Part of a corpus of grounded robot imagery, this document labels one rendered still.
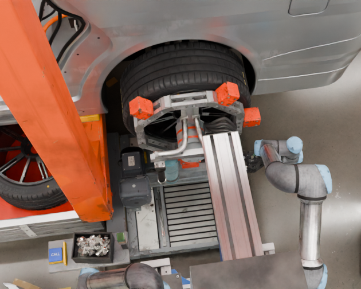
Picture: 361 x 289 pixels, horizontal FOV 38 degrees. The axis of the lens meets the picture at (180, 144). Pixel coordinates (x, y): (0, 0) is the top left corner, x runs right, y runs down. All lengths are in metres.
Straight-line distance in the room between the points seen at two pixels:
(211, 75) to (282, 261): 1.37
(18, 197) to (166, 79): 1.12
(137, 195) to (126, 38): 1.05
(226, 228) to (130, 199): 1.82
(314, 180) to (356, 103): 1.81
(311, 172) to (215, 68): 0.70
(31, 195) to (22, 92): 1.40
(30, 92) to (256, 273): 0.88
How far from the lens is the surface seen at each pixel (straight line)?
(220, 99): 2.40
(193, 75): 2.40
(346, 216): 3.48
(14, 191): 3.02
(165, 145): 2.82
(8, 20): 1.38
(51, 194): 2.97
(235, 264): 1.18
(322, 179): 2.10
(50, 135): 1.89
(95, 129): 2.86
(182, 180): 3.26
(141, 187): 2.98
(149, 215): 3.27
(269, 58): 2.57
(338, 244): 3.41
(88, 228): 3.19
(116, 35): 2.27
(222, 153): 1.27
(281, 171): 2.09
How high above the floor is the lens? 3.18
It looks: 64 degrees down
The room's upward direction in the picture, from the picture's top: 3 degrees counter-clockwise
